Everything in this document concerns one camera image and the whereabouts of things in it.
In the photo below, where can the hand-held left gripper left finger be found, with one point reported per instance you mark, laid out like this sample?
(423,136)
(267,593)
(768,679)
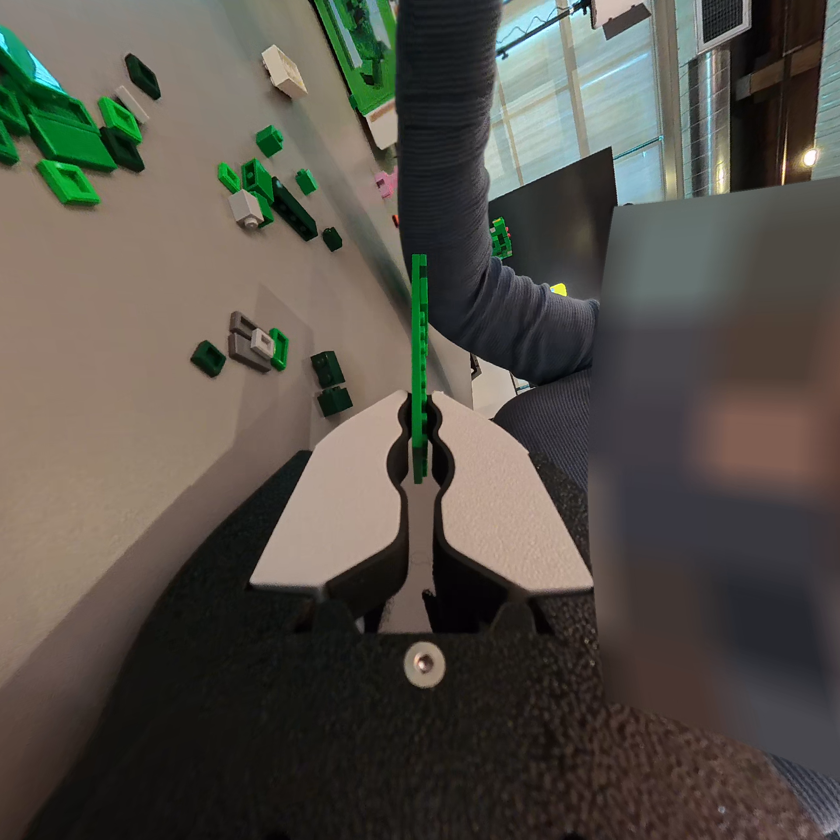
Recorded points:
(334,505)

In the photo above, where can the grey flat brick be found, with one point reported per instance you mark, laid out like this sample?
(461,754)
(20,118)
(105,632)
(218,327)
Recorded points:
(248,353)

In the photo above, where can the person's right forearm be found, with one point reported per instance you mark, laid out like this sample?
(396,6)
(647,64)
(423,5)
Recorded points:
(446,131)

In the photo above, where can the black panel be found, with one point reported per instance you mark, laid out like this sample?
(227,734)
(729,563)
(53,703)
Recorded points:
(558,216)

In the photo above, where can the round wall lamp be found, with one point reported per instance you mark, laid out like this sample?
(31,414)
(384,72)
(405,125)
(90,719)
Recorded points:
(810,156)

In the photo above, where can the green brick figure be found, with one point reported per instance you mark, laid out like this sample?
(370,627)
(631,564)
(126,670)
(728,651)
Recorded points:
(500,237)

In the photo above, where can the pink toy brick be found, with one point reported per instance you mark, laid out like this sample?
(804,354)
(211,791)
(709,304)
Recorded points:
(386,184)

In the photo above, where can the small white frame brick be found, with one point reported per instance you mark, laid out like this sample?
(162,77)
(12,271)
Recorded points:
(261,339)

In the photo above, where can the large white brick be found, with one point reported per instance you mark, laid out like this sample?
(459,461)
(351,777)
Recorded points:
(283,71)

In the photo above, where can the long dark green brick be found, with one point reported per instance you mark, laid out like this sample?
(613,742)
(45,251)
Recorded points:
(295,211)

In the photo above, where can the black ceiling light rail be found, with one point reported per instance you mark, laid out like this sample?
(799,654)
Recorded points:
(525,36)

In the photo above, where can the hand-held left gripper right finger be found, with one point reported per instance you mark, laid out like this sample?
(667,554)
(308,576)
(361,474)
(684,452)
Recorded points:
(512,512)

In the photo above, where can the scattered green toy bricks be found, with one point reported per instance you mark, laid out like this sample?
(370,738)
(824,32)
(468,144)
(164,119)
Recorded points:
(69,141)

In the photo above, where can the green toy set box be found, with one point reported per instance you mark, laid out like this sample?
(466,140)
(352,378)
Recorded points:
(354,52)

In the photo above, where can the large grid window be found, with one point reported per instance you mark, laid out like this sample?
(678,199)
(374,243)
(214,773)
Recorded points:
(590,98)

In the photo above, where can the person's dark ribbed clothing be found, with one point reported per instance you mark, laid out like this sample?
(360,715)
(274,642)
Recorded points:
(544,426)

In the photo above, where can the studio light panel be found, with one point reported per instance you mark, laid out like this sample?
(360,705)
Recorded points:
(620,13)

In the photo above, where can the grey desk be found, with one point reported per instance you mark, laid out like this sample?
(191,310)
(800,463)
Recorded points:
(131,275)

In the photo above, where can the white air vent grille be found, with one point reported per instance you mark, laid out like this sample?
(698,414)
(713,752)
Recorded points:
(722,19)

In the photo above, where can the grey frame brick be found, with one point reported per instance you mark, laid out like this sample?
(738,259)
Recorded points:
(241,321)

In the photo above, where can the small white tile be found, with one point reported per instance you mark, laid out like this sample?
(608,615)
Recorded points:
(131,103)

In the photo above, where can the silver ventilation duct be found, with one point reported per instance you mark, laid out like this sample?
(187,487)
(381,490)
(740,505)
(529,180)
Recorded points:
(709,118)

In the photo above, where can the long green studded plate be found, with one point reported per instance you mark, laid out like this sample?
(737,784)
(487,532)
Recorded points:
(418,341)

